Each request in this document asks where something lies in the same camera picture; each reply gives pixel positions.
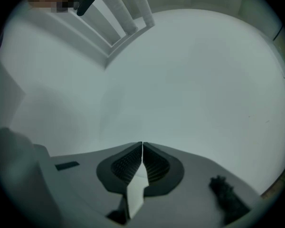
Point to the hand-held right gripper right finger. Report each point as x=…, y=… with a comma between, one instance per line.
x=192, y=198

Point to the white slatted ceiling fixture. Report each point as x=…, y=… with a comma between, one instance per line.
x=102, y=27

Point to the black head-worn camera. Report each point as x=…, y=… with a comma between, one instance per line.
x=86, y=3

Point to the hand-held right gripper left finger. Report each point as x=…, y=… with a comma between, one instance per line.
x=85, y=186

